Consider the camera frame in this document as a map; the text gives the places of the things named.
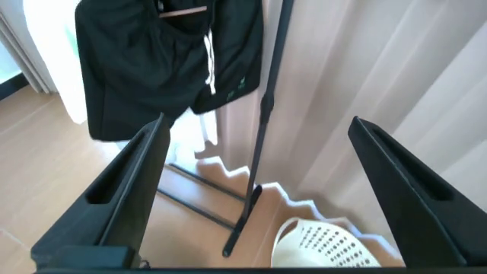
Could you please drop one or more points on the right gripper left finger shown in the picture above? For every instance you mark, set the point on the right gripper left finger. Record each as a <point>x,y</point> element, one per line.
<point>114,205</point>

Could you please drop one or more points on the black shorts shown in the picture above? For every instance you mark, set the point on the black shorts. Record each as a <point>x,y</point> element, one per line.
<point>133,68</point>

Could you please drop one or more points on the black clothes rack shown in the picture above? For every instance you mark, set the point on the black clothes rack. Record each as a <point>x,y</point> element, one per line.
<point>266,102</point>

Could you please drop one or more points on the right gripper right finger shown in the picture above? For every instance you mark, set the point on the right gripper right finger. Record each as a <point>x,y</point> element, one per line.
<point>414,213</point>

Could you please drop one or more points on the pink clothes hanger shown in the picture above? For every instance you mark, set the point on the pink clothes hanger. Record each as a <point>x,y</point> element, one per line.
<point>182,12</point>

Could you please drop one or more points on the window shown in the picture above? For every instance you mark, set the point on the window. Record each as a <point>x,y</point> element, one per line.
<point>9,64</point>

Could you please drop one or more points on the white laundry basket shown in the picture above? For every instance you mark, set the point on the white laundry basket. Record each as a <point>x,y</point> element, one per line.
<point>323,243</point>

